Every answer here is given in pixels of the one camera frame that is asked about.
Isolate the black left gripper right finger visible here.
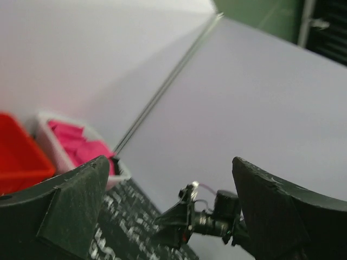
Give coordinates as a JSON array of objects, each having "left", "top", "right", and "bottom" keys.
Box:
[{"left": 232, "top": 157, "right": 346, "bottom": 259}]

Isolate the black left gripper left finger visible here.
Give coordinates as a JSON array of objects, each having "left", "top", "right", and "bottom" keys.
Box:
[{"left": 1, "top": 156, "right": 109, "bottom": 259}]

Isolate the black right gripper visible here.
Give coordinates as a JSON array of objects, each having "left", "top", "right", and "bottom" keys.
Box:
[{"left": 152, "top": 183, "right": 249, "bottom": 248}]

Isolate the black marble pattern mat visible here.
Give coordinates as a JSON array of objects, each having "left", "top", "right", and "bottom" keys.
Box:
[{"left": 87, "top": 179, "right": 198, "bottom": 260}]

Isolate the white plastic basket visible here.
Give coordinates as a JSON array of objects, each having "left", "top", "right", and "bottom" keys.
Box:
[{"left": 34, "top": 110, "right": 131, "bottom": 190}]

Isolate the red plastic tray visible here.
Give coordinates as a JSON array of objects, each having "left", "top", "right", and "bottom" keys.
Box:
[{"left": 1, "top": 113, "right": 55, "bottom": 195}]

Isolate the pink cloth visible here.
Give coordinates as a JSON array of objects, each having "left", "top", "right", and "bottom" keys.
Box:
[{"left": 47, "top": 120, "right": 115, "bottom": 176}]

